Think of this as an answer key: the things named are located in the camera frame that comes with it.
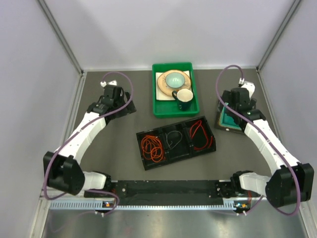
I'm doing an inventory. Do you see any red cable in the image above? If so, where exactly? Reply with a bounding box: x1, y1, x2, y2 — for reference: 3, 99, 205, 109
189, 120, 214, 151

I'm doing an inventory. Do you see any orange cable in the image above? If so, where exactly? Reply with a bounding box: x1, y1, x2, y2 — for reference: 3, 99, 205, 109
140, 135, 165, 164

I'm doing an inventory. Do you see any thin black cable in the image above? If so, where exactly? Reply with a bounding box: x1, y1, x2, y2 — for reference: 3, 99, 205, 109
165, 130, 183, 150

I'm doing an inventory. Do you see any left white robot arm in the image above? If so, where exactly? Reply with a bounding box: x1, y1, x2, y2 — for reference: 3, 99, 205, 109
43, 80, 136, 197

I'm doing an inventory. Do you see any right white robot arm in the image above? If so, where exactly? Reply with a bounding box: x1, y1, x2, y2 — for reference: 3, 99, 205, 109
219, 86, 314, 208

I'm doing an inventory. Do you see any teal square glazed plate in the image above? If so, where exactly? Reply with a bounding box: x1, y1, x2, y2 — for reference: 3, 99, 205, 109
214, 101, 243, 134

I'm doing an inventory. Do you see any green plastic bin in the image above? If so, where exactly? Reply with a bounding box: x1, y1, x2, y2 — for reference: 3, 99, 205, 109
152, 62, 200, 118

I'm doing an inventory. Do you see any white square plate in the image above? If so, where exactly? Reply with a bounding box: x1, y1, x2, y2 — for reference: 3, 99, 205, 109
155, 70, 192, 101

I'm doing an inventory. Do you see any round tan plate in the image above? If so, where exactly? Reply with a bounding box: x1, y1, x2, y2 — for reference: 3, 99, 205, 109
155, 70, 192, 101

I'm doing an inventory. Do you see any dark green mug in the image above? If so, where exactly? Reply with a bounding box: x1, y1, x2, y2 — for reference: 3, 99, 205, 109
172, 89, 194, 111

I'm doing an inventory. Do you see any black three-compartment tray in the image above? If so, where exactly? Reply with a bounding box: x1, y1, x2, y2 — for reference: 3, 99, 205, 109
136, 116, 216, 171

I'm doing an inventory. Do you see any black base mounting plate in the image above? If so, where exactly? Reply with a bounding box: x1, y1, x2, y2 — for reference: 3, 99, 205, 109
84, 179, 261, 206

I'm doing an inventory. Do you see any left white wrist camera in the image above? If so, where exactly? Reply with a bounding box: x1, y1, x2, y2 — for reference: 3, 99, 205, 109
100, 80, 118, 88

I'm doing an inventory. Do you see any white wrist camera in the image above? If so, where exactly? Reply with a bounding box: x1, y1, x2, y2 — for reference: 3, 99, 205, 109
100, 80, 118, 88
238, 78, 255, 99

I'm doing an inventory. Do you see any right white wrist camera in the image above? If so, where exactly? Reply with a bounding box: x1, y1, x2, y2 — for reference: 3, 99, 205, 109
238, 78, 255, 99

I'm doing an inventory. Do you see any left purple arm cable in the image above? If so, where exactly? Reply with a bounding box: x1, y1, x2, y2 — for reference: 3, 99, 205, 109
42, 71, 134, 216

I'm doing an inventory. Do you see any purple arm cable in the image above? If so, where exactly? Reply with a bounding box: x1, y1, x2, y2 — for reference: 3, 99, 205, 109
214, 64, 302, 216
42, 71, 134, 216

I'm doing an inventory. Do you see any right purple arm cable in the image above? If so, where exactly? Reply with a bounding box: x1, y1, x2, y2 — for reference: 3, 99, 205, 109
214, 64, 302, 216

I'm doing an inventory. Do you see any grey slotted cable duct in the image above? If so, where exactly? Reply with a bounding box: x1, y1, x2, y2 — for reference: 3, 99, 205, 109
50, 200, 236, 210

